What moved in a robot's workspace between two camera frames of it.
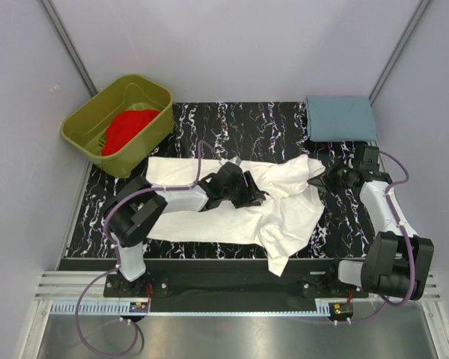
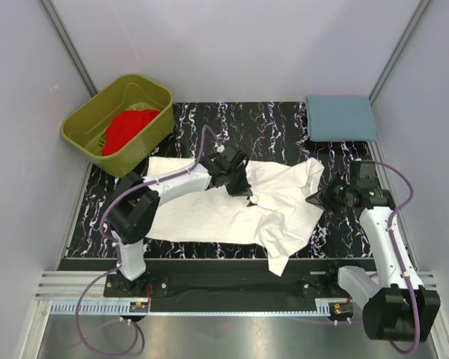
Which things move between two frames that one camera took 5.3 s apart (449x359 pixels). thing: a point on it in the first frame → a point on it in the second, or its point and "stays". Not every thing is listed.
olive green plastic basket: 121,126 stays
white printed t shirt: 274,227 stays
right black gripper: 322,179 → 321,200
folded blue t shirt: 340,119 stays
